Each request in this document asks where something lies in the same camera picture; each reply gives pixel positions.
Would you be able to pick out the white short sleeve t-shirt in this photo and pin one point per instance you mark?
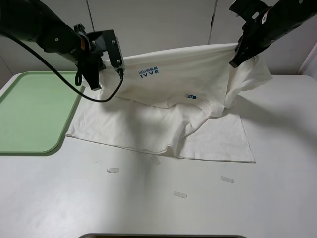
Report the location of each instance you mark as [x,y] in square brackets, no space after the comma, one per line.
[177,102]

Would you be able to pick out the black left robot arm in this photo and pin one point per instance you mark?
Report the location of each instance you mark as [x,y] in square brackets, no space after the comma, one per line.
[33,21]

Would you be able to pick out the white tape strip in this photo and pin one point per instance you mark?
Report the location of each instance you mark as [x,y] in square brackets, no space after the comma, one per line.
[113,170]
[226,179]
[155,160]
[179,194]

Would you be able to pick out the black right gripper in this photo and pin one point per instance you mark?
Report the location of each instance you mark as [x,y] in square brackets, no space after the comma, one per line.
[252,12]

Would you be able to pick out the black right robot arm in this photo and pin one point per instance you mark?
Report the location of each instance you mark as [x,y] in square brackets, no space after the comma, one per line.
[265,24]

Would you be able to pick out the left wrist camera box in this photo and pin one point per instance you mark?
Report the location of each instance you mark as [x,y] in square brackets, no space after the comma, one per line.
[114,51]

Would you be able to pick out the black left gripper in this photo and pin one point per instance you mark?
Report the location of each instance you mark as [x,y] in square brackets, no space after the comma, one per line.
[90,62]

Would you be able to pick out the green plastic tray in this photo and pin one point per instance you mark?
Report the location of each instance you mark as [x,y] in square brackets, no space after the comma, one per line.
[35,113]

